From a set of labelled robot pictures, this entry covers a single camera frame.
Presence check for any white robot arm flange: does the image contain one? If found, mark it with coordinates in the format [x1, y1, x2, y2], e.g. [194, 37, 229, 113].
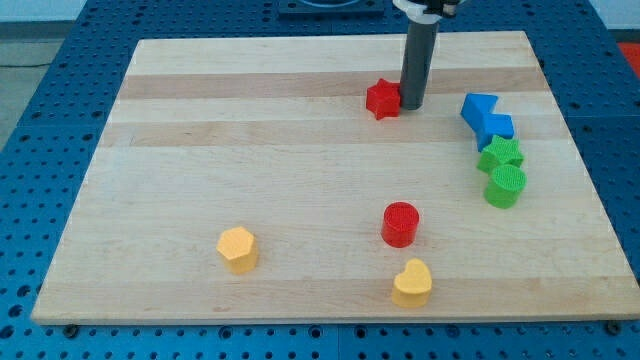
[392, 0, 466, 25]

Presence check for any yellow heart block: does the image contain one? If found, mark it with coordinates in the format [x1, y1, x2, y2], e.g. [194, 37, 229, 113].
[391, 258, 433, 308]

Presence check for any light wooden board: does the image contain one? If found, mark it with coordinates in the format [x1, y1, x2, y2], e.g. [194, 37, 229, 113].
[32, 31, 639, 326]

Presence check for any red cylinder block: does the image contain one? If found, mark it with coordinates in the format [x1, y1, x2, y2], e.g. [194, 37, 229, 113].
[381, 202, 420, 248]

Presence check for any red star block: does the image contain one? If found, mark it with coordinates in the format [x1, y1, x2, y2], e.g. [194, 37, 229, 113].
[365, 78, 401, 120]

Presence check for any yellow hexagon block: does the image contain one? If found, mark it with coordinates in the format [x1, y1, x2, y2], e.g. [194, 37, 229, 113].
[216, 226, 259, 275]

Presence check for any blue cube block lower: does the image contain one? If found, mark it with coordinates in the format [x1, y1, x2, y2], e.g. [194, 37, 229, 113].
[475, 114, 515, 152]

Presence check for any blue angular block upper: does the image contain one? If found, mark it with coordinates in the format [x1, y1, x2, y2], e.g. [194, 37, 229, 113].
[460, 93, 498, 131]

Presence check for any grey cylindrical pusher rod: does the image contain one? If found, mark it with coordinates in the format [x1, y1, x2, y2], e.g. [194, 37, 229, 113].
[399, 21, 439, 110]

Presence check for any green star block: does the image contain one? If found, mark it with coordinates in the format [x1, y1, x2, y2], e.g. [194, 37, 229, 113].
[476, 135, 525, 174]

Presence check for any green cylinder block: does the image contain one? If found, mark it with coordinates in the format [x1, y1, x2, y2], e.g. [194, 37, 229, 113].
[483, 164, 527, 209]

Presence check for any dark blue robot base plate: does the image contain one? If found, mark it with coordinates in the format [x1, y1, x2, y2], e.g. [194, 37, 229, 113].
[277, 0, 385, 17]

